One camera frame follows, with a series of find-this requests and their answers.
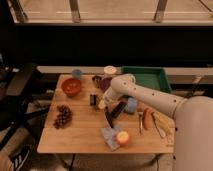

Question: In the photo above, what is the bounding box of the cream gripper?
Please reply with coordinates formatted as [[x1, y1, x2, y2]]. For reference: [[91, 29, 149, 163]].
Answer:
[[98, 92, 113, 109]]

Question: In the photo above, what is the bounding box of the black handled utensil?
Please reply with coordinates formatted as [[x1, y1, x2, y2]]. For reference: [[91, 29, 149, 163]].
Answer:
[[90, 94, 97, 106]]

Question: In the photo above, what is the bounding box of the black brush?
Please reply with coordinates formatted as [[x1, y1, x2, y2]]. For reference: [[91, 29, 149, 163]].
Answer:
[[105, 102, 127, 128]]

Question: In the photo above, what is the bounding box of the grey blue cloth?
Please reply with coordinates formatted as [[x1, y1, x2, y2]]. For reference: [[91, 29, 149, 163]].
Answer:
[[101, 125, 122, 151]]

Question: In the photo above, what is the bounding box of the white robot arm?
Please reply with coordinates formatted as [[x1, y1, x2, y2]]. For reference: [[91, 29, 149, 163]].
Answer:
[[99, 74, 213, 171]]

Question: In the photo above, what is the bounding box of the purple bowl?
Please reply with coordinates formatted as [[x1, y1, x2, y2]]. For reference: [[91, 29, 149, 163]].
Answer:
[[100, 77, 112, 92]]

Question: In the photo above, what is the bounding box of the blue sponge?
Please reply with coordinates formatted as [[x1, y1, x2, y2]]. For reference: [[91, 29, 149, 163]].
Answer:
[[125, 97, 138, 114]]

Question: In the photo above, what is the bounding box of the white jar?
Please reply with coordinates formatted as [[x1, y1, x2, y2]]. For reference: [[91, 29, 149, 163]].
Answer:
[[104, 65, 117, 78]]

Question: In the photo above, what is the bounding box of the metal fork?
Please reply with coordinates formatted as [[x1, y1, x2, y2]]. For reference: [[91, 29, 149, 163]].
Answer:
[[138, 112, 143, 134]]

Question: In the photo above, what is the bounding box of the wooden folding table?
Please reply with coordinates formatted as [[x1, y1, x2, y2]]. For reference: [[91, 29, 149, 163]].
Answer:
[[37, 76, 174, 154]]

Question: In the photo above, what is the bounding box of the red bowl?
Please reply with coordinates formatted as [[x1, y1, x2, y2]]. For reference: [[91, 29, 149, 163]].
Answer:
[[61, 78, 81, 97]]

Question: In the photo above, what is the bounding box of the blue cup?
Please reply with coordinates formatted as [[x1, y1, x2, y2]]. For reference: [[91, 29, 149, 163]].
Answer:
[[72, 69, 82, 79]]

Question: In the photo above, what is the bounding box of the orange apple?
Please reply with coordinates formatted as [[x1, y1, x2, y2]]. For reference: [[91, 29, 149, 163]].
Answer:
[[116, 131, 130, 146]]

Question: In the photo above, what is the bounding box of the purple grape bunch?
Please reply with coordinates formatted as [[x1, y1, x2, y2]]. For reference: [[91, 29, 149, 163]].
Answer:
[[53, 105, 72, 129]]

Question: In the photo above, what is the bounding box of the green plastic tray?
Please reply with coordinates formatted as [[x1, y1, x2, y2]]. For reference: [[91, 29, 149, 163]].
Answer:
[[121, 66, 172, 93]]

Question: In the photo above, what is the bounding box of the yellow banana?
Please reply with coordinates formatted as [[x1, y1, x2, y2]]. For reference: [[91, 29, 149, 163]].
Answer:
[[153, 112, 171, 135]]

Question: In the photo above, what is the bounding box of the black office chair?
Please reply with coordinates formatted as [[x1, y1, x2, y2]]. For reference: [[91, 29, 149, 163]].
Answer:
[[0, 62, 51, 151]]

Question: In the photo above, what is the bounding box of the black white sneaker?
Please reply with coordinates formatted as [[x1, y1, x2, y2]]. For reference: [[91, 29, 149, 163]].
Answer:
[[11, 145, 31, 171]]

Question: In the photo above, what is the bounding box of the beige handled knife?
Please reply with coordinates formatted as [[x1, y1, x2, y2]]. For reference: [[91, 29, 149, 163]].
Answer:
[[152, 114, 166, 139]]

